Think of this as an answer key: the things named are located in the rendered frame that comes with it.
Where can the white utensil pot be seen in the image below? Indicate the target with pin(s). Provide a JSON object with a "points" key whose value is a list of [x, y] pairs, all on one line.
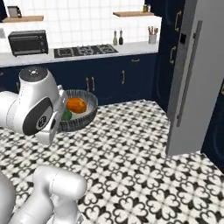
{"points": [[152, 39]]}

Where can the green broccoli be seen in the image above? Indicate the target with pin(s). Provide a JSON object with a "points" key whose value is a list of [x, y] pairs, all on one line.
{"points": [[67, 115]]}

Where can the navy tall cupboard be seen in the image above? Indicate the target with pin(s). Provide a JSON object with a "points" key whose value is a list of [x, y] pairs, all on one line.
{"points": [[167, 58]]}

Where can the silver toaster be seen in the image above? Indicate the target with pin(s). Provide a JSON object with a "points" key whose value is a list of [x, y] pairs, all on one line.
{"points": [[13, 11]]}

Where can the black toaster oven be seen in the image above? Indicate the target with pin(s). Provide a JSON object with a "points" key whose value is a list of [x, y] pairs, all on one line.
{"points": [[27, 42]]}

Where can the green glass bottle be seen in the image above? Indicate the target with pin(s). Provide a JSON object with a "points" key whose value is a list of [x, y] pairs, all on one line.
{"points": [[115, 39]]}

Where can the wooden kitchen utensil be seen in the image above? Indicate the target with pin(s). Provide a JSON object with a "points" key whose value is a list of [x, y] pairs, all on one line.
{"points": [[150, 30], [155, 31]]}

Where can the wooden wall shelf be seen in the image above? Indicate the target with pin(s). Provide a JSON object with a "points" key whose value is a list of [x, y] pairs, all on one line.
{"points": [[132, 13], [23, 19]]}

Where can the orange chicken drumstick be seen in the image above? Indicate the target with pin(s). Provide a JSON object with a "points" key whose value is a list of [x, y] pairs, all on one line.
{"points": [[76, 105]]}

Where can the navy cupboard side panel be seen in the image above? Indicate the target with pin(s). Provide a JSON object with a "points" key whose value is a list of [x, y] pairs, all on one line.
{"points": [[214, 131]]}

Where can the navy base cupboard run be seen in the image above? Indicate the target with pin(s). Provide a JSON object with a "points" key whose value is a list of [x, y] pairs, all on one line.
{"points": [[110, 78]]}

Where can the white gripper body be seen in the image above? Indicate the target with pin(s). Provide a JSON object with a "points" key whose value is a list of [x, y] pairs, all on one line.
{"points": [[58, 102]]}

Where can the dark grey ribbed bowl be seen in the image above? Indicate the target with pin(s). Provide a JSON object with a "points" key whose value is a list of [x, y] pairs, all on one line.
{"points": [[90, 109]]}

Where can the dark glass bottle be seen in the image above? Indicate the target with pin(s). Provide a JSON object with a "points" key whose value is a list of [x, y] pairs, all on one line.
{"points": [[120, 38]]}

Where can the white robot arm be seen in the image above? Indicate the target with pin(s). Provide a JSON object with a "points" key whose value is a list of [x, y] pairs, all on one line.
{"points": [[55, 186]]}

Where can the black gas hob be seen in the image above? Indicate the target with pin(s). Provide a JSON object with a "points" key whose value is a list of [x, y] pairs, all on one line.
{"points": [[84, 50]]}

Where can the grey fridge door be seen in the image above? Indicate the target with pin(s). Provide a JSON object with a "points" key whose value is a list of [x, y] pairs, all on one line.
{"points": [[204, 87]]}

